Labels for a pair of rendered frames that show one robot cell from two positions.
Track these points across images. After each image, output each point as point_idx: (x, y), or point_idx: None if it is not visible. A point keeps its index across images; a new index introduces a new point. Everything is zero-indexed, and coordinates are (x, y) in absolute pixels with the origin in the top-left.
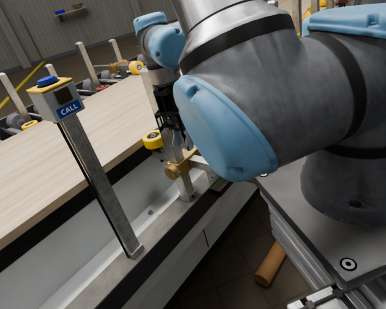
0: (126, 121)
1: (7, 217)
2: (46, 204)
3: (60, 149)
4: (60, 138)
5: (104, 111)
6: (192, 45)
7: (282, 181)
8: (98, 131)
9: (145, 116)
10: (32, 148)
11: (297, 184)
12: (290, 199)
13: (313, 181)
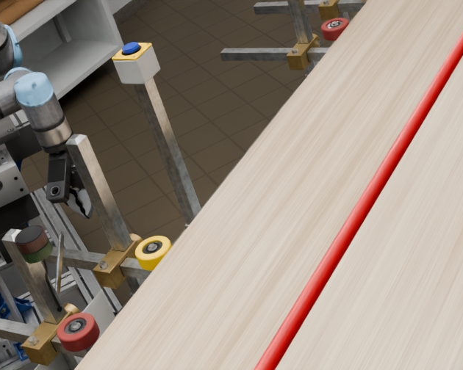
0: (228, 283)
1: (292, 128)
2: (253, 147)
3: (327, 210)
4: (364, 232)
5: (323, 320)
6: None
7: (2, 128)
8: (277, 254)
9: (189, 297)
10: (409, 205)
11: None
12: (3, 120)
13: None
